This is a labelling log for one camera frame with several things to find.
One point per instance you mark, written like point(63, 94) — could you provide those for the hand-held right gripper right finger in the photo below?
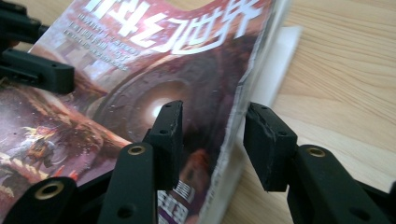
point(271, 149)

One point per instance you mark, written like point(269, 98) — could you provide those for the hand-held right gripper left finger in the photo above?
point(165, 149)

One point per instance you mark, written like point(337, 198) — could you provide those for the white expandable book rack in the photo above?
point(280, 62)

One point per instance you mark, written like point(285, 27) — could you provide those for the red glossy magazine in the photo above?
point(202, 62)

